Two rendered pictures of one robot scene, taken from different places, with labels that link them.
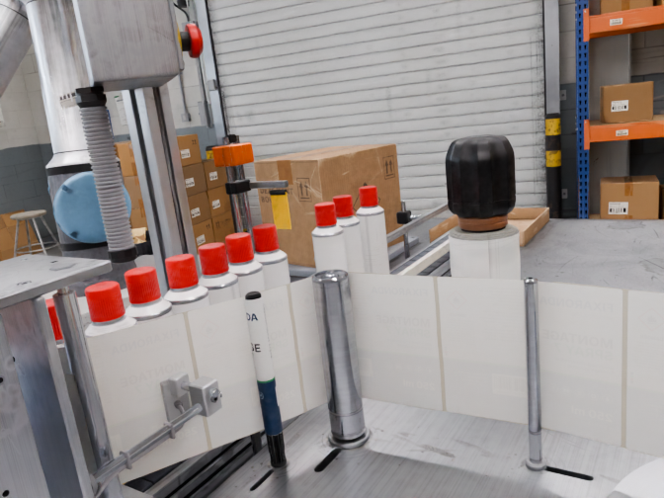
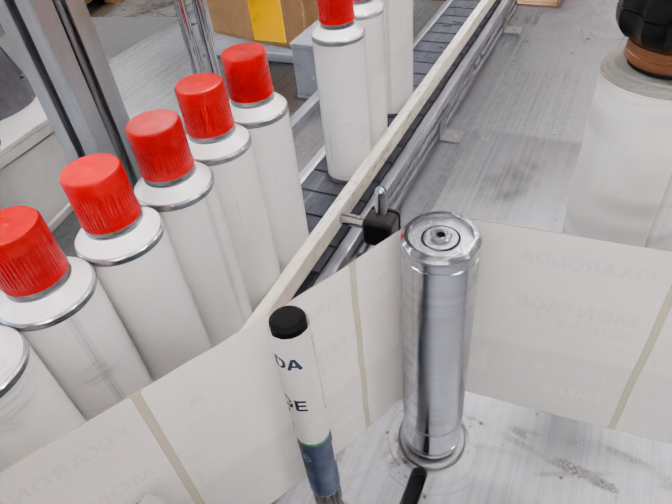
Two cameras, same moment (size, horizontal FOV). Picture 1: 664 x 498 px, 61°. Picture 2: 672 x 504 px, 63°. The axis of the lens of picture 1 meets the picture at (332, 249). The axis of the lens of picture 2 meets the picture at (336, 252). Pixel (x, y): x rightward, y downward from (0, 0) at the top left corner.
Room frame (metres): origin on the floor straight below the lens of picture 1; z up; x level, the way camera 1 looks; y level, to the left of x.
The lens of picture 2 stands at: (0.37, 0.07, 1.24)
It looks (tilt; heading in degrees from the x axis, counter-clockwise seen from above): 42 degrees down; 356
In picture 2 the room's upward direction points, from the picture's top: 7 degrees counter-clockwise
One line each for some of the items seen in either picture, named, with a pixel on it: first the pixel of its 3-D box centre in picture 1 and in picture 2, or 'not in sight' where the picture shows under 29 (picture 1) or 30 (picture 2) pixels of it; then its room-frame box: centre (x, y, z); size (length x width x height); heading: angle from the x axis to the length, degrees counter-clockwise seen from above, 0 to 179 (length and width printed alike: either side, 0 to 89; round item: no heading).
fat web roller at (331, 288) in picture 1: (339, 359); (435, 357); (0.56, 0.01, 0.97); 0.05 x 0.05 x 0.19
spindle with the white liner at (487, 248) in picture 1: (484, 256); (655, 113); (0.68, -0.19, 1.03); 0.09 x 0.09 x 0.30
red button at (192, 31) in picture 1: (189, 41); not in sight; (0.71, 0.14, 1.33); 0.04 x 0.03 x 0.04; 21
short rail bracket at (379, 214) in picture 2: not in sight; (382, 238); (0.76, -0.01, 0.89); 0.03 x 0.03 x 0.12; 56
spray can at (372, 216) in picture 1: (373, 241); (391, 30); (1.03, -0.08, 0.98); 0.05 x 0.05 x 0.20
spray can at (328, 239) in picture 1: (331, 265); (343, 88); (0.89, 0.00, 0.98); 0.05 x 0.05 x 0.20
